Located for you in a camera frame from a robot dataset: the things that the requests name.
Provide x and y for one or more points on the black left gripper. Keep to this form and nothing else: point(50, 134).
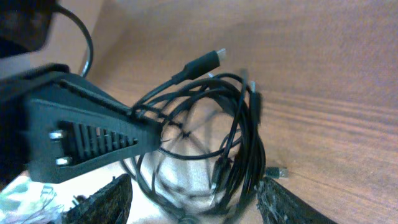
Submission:
point(70, 130)

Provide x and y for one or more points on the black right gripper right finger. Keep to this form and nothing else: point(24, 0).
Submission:
point(278, 205)

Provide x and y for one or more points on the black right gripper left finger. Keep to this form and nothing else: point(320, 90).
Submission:
point(110, 204)

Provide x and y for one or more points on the black USB cable thick plug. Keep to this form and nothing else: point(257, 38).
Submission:
point(190, 71)

